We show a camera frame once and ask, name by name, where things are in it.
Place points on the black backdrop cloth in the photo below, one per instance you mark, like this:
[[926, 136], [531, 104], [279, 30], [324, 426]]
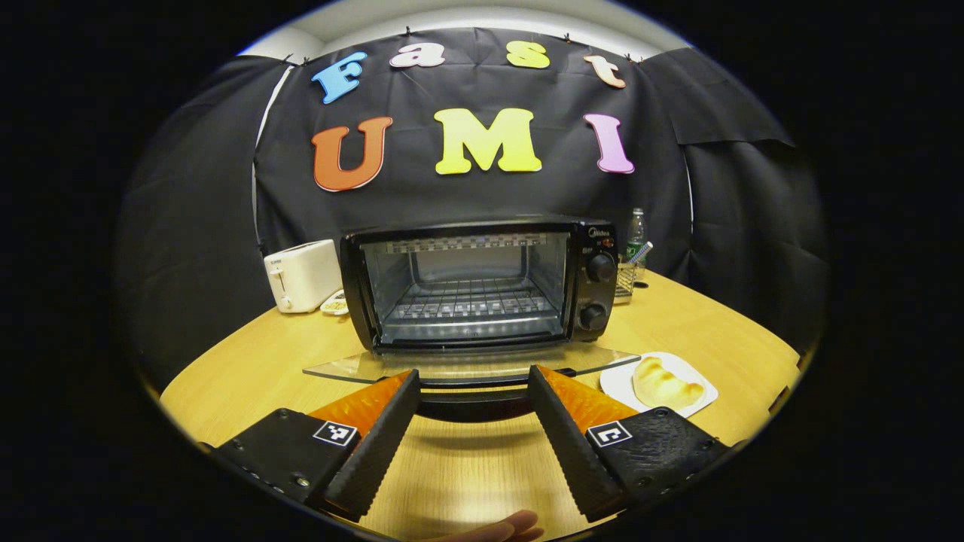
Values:
[[467, 199]]

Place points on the white toaster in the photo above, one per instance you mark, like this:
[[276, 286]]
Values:
[[305, 275]]

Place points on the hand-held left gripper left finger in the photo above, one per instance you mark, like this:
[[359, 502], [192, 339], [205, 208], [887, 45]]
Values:
[[380, 444]]

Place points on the black electric oven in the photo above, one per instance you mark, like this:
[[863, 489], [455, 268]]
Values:
[[595, 301]]

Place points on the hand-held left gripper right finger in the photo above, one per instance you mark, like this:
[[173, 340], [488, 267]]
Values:
[[568, 444]]

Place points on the small white snack dish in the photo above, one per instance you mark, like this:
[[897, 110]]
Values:
[[334, 304]]

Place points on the white square plate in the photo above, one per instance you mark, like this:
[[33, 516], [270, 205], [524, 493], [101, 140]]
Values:
[[617, 384]]

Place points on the golden croissant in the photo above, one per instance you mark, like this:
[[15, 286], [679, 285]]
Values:
[[663, 384]]

